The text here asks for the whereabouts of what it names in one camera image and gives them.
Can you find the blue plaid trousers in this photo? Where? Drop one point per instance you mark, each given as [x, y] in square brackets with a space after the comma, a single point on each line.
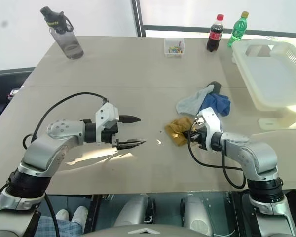
[64, 228]

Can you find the light grey sock dark toe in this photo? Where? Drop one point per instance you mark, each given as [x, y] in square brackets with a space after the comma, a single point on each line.
[190, 103]

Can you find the green soda bottle yellow cap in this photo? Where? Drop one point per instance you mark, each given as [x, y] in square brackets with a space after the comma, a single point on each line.
[238, 29]

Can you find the black metal table leg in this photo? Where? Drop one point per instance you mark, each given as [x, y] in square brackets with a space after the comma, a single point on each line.
[236, 214]
[94, 212]

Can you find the grey water bottle black cap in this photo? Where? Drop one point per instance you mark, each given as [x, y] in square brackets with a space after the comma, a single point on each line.
[64, 37]

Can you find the dark side desk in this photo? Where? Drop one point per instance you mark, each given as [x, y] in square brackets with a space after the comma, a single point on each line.
[2, 84]

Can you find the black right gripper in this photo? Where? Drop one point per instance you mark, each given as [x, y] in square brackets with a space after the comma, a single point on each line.
[201, 139]

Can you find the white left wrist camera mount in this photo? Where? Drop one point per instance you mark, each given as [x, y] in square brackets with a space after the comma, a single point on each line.
[106, 116]

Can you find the clear box of coloured clips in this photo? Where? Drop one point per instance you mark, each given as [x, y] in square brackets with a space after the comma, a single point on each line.
[173, 47]

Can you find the silver rounded leg cover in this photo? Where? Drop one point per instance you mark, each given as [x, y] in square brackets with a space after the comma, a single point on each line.
[132, 209]
[196, 214]

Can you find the blue cloth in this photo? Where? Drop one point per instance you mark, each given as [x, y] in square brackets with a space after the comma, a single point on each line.
[220, 103]

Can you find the cola bottle red cap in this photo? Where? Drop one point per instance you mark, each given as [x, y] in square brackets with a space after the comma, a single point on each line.
[215, 34]

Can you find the white shoe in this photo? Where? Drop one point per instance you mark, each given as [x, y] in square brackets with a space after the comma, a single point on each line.
[62, 214]
[79, 214]

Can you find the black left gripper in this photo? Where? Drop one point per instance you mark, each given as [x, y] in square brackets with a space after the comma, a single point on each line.
[108, 135]

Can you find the white plastic basket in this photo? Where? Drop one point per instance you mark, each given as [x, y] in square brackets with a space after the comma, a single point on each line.
[269, 74]

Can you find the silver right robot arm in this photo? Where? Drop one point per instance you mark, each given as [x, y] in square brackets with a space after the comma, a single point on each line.
[259, 153]

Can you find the black window frame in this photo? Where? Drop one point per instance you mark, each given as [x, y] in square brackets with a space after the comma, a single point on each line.
[137, 17]

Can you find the grey robot torso top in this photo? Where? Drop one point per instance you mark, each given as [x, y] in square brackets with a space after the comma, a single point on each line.
[145, 231]

